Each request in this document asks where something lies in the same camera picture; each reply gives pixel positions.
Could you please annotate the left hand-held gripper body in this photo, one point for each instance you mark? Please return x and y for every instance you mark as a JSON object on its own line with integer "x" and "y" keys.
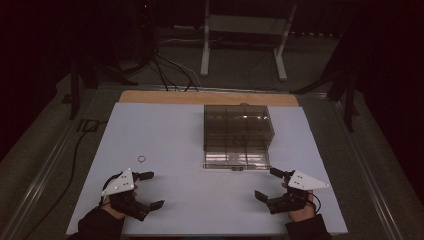
{"x": 120, "y": 184}

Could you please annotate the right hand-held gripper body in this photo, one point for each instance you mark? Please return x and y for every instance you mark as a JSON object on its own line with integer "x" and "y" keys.
{"x": 305, "y": 181}

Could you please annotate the transparent grey drawer box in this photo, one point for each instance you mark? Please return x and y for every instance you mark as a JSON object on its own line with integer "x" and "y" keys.
{"x": 238, "y": 130}

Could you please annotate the person's left hand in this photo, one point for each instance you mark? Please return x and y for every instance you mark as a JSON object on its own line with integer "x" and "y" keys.
{"x": 108, "y": 208}

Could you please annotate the person's right hand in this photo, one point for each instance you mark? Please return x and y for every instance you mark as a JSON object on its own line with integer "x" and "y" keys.
{"x": 301, "y": 214}

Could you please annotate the white table mat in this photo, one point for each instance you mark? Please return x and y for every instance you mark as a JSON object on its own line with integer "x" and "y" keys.
{"x": 160, "y": 133}

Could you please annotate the black metal stand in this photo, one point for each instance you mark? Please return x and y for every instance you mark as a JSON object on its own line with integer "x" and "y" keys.
{"x": 348, "y": 100}
{"x": 75, "y": 90}

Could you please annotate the wooden table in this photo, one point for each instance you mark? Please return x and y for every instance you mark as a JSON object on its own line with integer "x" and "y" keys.
{"x": 206, "y": 98}

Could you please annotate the white metal stand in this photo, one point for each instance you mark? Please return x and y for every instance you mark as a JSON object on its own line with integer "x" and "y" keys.
{"x": 205, "y": 50}

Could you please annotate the metal floor rail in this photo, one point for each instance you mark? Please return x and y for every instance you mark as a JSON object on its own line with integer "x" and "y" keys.
{"x": 43, "y": 166}
{"x": 366, "y": 166}

